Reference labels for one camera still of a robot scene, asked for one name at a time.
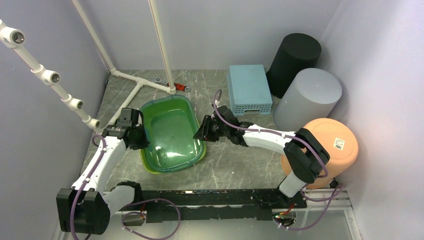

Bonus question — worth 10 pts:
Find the white pvc pipe frame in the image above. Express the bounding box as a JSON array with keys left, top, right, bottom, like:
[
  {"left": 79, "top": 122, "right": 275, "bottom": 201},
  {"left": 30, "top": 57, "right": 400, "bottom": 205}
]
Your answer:
[{"left": 0, "top": 0, "right": 177, "bottom": 134}]

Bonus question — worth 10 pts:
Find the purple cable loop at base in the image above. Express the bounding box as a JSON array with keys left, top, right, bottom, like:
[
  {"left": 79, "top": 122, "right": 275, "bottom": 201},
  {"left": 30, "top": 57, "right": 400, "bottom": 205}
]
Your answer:
[{"left": 120, "top": 198, "right": 182, "bottom": 240}]

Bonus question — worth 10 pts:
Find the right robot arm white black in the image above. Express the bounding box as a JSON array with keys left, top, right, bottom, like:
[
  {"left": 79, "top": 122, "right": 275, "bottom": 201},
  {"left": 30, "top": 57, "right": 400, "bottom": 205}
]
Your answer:
[{"left": 193, "top": 106, "right": 330, "bottom": 208}]

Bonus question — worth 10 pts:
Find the orange plastic bucket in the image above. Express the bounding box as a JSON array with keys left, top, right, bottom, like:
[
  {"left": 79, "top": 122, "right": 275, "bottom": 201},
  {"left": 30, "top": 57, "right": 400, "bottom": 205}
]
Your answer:
[{"left": 280, "top": 117, "right": 360, "bottom": 190}]

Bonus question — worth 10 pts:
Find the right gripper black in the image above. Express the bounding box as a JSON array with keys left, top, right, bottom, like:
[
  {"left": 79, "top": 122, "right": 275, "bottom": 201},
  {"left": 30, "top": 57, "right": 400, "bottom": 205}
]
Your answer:
[{"left": 192, "top": 115, "right": 229, "bottom": 143}]

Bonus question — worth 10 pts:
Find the light blue plastic basket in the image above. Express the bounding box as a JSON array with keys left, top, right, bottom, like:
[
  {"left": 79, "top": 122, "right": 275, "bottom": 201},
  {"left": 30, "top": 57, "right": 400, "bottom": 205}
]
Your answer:
[{"left": 227, "top": 64, "right": 273, "bottom": 116}]

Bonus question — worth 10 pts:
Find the dark green plastic basket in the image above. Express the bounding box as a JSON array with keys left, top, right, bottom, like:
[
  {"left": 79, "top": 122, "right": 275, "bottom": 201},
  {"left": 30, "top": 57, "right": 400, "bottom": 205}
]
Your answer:
[{"left": 140, "top": 94, "right": 206, "bottom": 154}]

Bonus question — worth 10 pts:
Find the grey plastic bucket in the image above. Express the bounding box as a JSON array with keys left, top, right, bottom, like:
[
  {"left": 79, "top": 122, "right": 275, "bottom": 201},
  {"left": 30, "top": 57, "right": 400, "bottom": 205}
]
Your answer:
[{"left": 272, "top": 68, "right": 343, "bottom": 132}]

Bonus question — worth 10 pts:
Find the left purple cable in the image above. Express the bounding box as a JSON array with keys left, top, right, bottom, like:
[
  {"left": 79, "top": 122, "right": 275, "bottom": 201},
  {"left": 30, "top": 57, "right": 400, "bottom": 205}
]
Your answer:
[{"left": 68, "top": 134, "right": 108, "bottom": 240}]

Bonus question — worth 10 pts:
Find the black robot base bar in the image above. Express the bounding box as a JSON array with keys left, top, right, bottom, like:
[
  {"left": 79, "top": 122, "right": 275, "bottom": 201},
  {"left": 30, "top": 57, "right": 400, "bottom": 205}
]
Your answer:
[{"left": 120, "top": 186, "right": 307, "bottom": 223}]

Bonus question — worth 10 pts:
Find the black plastic bucket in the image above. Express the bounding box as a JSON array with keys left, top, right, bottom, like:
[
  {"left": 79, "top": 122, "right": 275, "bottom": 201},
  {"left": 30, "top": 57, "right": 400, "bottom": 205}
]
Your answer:
[{"left": 266, "top": 33, "right": 322, "bottom": 99}]

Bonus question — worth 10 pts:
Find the small red clip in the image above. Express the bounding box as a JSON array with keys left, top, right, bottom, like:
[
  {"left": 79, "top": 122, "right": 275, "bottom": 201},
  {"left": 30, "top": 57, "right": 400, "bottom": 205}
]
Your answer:
[{"left": 174, "top": 82, "right": 191, "bottom": 92}]

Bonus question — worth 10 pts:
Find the aluminium rail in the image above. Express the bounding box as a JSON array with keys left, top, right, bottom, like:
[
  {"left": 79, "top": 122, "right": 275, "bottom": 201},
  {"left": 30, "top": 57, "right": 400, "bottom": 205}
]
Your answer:
[{"left": 117, "top": 188, "right": 348, "bottom": 212}]

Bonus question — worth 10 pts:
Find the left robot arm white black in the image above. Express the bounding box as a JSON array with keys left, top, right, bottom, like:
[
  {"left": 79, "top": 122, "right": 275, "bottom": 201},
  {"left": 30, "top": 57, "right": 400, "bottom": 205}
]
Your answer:
[{"left": 56, "top": 108, "right": 149, "bottom": 240}]

